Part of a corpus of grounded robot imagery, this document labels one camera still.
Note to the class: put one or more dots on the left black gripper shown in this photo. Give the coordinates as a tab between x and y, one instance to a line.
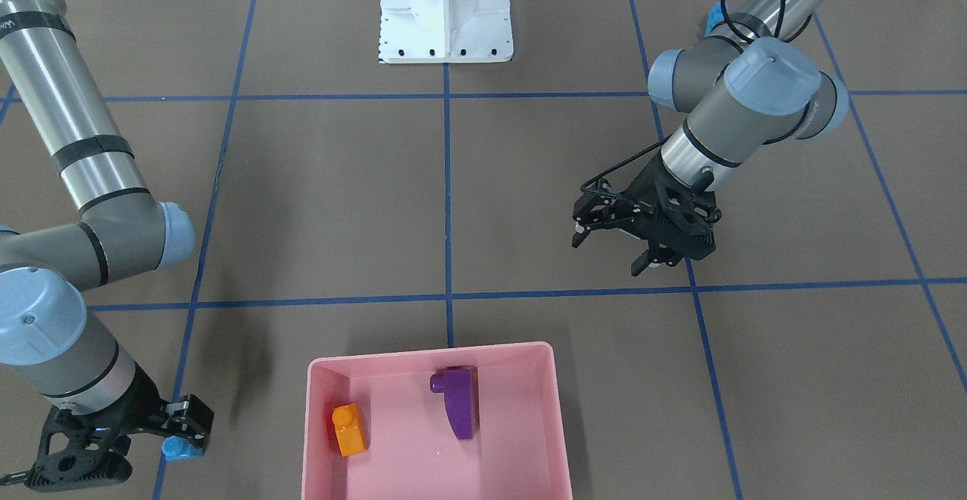
644	191

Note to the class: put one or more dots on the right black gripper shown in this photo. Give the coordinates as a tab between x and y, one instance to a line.
140	408

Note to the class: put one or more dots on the purple curved toy block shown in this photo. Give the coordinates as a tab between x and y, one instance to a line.
458	386

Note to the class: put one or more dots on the orange toy block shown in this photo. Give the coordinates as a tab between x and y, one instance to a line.
349	430

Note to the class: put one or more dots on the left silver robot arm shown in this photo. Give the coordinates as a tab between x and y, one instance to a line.
743	86

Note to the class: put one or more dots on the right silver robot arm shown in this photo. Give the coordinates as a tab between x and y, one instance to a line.
98	395

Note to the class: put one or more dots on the pink plastic box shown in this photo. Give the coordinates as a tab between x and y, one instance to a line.
519	450

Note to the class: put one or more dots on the small blue toy block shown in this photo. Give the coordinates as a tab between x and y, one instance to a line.
178	448

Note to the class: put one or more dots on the long blue toy block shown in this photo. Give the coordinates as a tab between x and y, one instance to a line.
713	19

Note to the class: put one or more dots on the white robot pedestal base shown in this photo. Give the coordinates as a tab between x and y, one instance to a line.
445	31

